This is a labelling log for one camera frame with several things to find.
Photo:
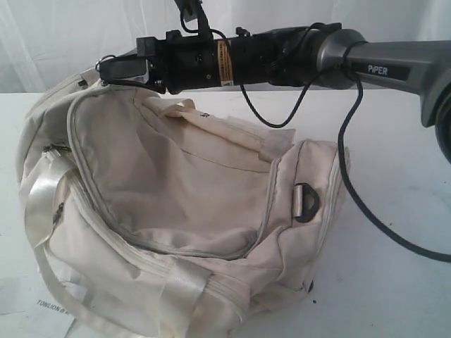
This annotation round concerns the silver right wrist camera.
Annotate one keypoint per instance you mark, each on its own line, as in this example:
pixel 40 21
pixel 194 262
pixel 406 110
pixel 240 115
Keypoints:
pixel 192 10

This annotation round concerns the cream fabric duffel bag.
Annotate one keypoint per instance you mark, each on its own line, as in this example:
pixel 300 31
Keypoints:
pixel 149 218

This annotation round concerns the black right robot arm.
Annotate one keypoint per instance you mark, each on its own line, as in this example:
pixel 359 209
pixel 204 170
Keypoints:
pixel 324 55

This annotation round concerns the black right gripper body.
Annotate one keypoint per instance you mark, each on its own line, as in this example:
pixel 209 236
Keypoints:
pixel 189 62

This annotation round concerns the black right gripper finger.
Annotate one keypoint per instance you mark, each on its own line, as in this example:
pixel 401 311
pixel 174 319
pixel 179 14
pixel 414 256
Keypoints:
pixel 113 70
pixel 147 47

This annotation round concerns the white printed paper sheet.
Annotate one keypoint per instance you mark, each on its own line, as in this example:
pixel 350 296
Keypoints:
pixel 46 306

